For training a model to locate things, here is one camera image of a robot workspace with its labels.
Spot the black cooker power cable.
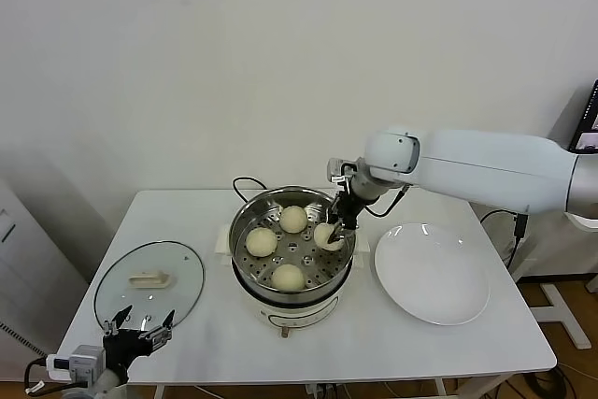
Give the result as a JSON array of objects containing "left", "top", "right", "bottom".
[{"left": 232, "top": 177, "right": 267, "bottom": 204}]

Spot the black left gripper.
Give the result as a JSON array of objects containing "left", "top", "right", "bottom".
[{"left": 102, "top": 305, "right": 176, "bottom": 382}]

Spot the white side desk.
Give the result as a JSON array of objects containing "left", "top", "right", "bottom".
[{"left": 469, "top": 202, "right": 598, "bottom": 351}]

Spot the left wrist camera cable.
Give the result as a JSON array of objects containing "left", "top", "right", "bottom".
[{"left": 23, "top": 357, "right": 50, "bottom": 395}]

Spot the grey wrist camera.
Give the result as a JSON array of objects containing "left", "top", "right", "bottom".
[
  {"left": 326, "top": 158, "right": 359, "bottom": 183},
  {"left": 45, "top": 345, "right": 105, "bottom": 384}
]

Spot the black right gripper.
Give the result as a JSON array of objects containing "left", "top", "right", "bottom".
[{"left": 326, "top": 189, "right": 363, "bottom": 244}]

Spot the perforated steel steamer basket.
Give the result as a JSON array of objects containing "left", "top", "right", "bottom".
[{"left": 215, "top": 187, "right": 370, "bottom": 300}]

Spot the open black laptop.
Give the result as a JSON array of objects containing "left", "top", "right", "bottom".
[{"left": 570, "top": 79, "right": 598, "bottom": 153}]

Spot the black laptop adapter cable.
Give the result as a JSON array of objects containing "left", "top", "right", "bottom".
[{"left": 479, "top": 209, "right": 529, "bottom": 274}]

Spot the white steamed baozi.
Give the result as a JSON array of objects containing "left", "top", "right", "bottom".
[
  {"left": 245, "top": 226, "right": 278, "bottom": 259},
  {"left": 278, "top": 205, "right": 309, "bottom": 235},
  {"left": 312, "top": 223, "right": 345, "bottom": 251},
  {"left": 271, "top": 263, "right": 306, "bottom": 292}
]

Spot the cream electric cooker base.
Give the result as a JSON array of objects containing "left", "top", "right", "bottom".
[{"left": 214, "top": 249, "right": 368, "bottom": 339}]

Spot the round glass pot lid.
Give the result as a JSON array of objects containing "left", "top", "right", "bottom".
[{"left": 93, "top": 240, "right": 207, "bottom": 334}]

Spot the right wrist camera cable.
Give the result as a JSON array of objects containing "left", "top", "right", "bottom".
[{"left": 362, "top": 183, "right": 412, "bottom": 219}]

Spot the black floor cable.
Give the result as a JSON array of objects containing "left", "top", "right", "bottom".
[{"left": 506, "top": 365, "right": 580, "bottom": 399}]

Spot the large white plate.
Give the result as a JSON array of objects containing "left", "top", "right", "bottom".
[{"left": 373, "top": 222, "right": 491, "bottom": 327}]

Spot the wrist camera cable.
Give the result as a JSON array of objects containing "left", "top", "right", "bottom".
[
  {"left": 362, "top": 183, "right": 412, "bottom": 219},
  {"left": 23, "top": 357, "right": 50, "bottom": 395}
]

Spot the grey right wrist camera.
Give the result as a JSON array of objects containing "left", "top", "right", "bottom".
[{"left": 326, "top": 158, "right": 359, "bottom": 183}]

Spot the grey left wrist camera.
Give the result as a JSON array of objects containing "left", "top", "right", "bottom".
[{"left": 45, "top": 345, "right": 105, "bottom": 384}]

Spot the white floor cabinet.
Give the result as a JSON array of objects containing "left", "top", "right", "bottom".
[{"left": 0, "top": 178, "right": 93, "bottom": 372}]

